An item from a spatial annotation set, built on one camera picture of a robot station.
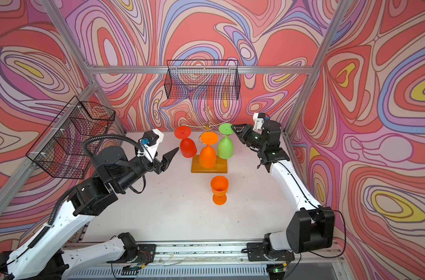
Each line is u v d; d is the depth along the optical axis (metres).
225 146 0.80
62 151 0.72
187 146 0.83
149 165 0.48
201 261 0.73
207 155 0.78
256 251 0.74
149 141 0.43
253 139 0.66
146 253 0.73
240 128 0.69
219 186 0.80
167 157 0.50
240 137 0.67
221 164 0.99
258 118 0.70
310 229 0.41
